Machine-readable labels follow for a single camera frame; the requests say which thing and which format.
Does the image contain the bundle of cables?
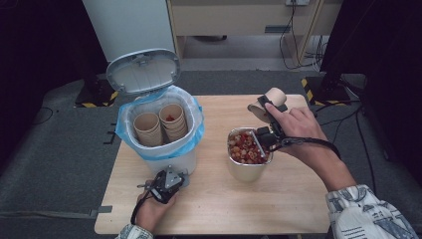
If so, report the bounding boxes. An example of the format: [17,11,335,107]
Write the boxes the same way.
[304,35,330,72]

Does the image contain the long black floor cable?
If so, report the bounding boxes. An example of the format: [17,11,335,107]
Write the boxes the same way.
[312,99,382,195]

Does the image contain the black curtain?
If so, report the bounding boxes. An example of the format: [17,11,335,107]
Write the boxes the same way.
[319,0,422,187]
[0,0,112,170]

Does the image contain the black left wrist strap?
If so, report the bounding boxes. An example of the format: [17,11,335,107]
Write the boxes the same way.
[129,191,152,226]

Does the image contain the thin black floor cable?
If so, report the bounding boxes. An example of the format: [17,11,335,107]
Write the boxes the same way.
[30,106,60,127]

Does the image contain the black stand with striped base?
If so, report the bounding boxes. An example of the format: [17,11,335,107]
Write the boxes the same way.
[74,49,120,110]
[301,33,353,108]

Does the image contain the white pedal trash can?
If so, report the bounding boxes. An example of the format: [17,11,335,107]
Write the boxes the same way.
[105,48,204,189]

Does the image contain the blue trash bag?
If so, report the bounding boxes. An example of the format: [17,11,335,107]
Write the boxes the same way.
[114,85,206,162]

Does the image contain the pile of pasta pieces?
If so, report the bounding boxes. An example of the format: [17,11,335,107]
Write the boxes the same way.
[228,131,269,164]

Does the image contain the person's left hand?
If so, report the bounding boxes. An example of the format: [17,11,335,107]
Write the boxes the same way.
[135,190,178,233]

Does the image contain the brown paper cup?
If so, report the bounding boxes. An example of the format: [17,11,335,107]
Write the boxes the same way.
[247,87,289,124]

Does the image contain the white cabinet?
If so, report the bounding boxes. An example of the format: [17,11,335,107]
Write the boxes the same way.
[82,0,177,64]

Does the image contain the black right wrist strap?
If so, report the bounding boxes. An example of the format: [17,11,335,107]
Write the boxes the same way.
[274,136,342,160]

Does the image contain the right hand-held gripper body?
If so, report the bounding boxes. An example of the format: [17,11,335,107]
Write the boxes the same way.
[249,123,290,159]

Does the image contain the metal food container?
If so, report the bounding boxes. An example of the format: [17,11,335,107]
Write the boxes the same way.
[227,126,275,183]

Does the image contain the stack of paper cups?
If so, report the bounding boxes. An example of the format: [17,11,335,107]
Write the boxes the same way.
[158,103,189,143]
[132,112,164,148]

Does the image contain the black tape marks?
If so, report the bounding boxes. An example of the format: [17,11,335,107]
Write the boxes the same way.
[102,121,119,145]

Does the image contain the person's right hand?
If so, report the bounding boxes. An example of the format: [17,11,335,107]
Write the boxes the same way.
[264,102,333,167]

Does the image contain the black hanging cable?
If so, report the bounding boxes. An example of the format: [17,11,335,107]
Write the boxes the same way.
[279,0,320,71]

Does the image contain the black wrist strap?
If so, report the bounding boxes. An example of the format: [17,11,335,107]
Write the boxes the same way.
[129,191,152,226]
[274,136,342,160]

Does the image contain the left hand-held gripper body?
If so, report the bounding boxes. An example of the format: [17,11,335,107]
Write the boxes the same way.
[147,166,186,204]

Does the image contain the grey tape strip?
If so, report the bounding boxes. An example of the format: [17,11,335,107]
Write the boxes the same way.
[89,205,113,219]

